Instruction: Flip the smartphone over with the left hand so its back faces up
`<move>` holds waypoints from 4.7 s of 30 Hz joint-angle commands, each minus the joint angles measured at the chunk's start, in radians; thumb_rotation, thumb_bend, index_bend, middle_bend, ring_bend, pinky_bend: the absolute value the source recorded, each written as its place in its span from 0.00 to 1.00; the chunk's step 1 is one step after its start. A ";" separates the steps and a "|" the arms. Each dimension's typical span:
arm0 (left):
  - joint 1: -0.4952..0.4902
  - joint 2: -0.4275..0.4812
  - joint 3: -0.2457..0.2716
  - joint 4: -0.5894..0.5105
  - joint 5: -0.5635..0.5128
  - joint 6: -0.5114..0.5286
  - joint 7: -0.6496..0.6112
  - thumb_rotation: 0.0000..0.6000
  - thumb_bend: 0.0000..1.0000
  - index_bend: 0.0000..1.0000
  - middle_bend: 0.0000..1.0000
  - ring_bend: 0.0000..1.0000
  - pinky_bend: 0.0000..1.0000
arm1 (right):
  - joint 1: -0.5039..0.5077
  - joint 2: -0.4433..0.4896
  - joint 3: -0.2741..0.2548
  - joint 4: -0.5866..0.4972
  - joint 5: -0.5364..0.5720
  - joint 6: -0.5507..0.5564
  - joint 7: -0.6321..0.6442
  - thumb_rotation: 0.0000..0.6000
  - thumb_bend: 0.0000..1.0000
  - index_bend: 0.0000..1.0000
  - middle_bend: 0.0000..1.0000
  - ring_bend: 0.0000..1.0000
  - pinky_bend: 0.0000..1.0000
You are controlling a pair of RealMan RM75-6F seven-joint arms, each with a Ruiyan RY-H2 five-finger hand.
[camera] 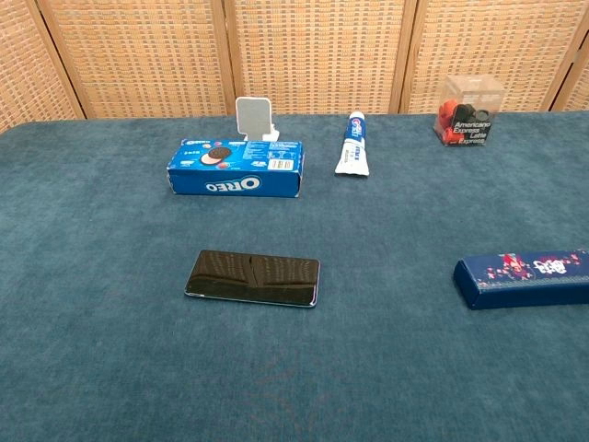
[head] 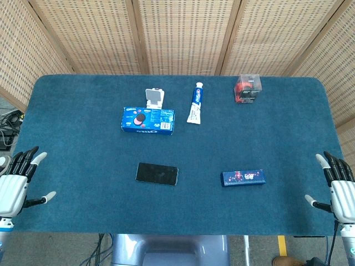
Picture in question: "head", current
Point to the clear box with red item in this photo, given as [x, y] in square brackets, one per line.
[247, 90]

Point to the woven bamboo folding screen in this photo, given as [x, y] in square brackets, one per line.
[177, 36]

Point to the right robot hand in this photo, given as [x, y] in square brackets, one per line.
[342, 191]

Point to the white phone stand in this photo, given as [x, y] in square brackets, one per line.
[154, 97]

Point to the grey robot torso base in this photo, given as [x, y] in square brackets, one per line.
[170, 250]

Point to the yellow floor tape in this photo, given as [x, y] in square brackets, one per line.
[282, 245]

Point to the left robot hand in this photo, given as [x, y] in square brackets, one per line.
[11, 188]

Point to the dark blue printed box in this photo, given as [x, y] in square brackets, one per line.
[243, 177]

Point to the blue white toothpaste tube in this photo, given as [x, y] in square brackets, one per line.
[195, 104]

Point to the blue Oreo cookie box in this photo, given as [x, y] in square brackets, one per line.
[148, 121]

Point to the blue felt table mat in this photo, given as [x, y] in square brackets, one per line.
[177, 194]

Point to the smartphone with mint back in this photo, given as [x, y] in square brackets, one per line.
[156, 173]

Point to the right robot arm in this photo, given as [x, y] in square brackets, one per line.
[349, 243]

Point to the grey sneaker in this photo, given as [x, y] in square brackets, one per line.
[4, 162]

